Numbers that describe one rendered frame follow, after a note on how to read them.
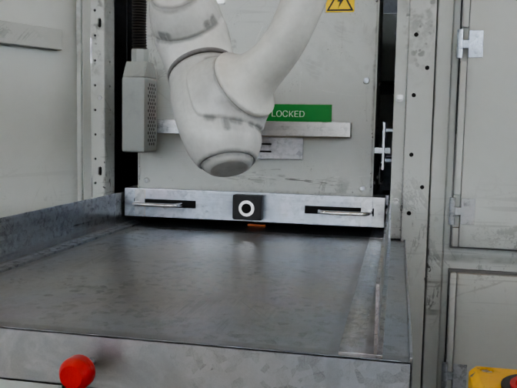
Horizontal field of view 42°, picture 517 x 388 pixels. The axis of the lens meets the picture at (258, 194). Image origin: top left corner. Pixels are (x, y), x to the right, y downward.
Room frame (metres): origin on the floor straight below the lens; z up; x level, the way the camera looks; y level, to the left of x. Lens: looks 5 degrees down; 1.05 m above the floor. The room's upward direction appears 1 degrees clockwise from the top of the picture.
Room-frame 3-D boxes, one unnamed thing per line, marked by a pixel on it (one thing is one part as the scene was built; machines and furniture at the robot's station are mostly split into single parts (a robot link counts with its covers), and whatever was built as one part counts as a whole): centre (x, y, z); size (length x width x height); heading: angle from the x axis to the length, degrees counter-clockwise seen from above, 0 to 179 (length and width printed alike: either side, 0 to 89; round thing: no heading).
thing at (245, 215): (1.32, 0.02, 0.90); 0.06 x 0.03 x 0.05; 78
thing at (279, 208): (1.36, 0.01, 0.89); 0.54 x 0.05 x 0.06; 78
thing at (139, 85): (1.32, 0.24, 1.09); 0.08 x 0.05 x 0.17; 168
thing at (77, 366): (0.62, 0.17, 0.82); 0.04 x 0.03 x 0.03; 168
